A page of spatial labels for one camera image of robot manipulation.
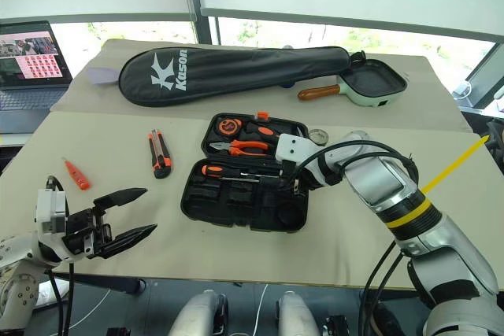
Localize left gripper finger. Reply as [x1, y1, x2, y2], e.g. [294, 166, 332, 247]
[98, 223, 158, 260]
[93, 187, 149, 212]

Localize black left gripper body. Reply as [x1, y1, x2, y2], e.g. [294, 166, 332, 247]
[61, 206, 114, 262]

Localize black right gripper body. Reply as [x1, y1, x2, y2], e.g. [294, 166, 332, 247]
[279, 159, 302, 196]

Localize black zippered pouch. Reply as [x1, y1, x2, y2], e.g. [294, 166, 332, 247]
[180, 111, 313, 235]

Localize beige table cover sheet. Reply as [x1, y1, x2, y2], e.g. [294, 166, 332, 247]
[0, 110, 504, 290]
[50, 38, 474, 134]

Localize round silver metal tin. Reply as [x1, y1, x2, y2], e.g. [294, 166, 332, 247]
[307, 127, 330, 146]

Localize orange voltage tester pen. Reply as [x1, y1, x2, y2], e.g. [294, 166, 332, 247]
[61, 156, 92, 192]

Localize orange black utility knife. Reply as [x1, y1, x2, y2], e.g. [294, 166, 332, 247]
[146, 128, 175, 180]

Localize orange black screwdriver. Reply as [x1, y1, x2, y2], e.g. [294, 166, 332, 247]
[200, 163, 261, 184]

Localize orange black tape measure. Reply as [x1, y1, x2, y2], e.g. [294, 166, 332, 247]
[215, 115, 247, 137]

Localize silver rounded shell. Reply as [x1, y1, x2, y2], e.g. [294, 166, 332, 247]
[274, 290, 321, 336]
[172, 290, 230, 336]

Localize black Kason racket bag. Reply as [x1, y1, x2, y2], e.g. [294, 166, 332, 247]
[117, 45, 367, 109]

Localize mint green electric frying pan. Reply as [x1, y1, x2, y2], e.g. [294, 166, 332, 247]
[297, 57, 409, 109]

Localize grey laptop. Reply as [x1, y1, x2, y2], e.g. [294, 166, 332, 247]
[0, 20, 74, 135]

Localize yellow zip tie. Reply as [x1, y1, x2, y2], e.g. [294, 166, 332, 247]
[384, 134, 491, 230]

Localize grey window pillar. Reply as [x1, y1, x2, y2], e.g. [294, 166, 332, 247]
[179, 0, 221, 46]

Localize black office chair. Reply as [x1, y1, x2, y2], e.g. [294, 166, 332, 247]
[484, 114, 504, 176]

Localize dark framed monitor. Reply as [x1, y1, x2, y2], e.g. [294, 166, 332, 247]
[463, 42, 504, 109]

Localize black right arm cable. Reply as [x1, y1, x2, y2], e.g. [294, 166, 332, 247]
[291, 139, 419, 195]

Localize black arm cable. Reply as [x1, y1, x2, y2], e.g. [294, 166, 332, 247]
[43, 175, 76, 336]
[291, 139, 419, 195]

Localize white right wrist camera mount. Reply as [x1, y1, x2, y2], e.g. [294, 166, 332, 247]
[274, 133, 317, 164]

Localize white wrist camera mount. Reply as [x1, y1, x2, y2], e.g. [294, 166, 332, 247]
[34, 188, 71, 235]
[274, 133, 317, 164]

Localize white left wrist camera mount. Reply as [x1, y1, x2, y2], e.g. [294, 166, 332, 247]
[34, 188, 71, 235]

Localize orange handled pliers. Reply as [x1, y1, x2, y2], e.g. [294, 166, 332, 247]
[208, 138, 271, 158]

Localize orange black handled tool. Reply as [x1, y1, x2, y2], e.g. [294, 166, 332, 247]
[245, 122, 283, 141]

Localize black table frame bar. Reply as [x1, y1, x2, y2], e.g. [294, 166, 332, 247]
[50, 270, 147, 296]

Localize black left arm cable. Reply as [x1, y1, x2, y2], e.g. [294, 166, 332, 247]
[43, 175, 76, 336]

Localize thin white floor cable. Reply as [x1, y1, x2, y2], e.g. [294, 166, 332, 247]
[253, 283, 269, 334]

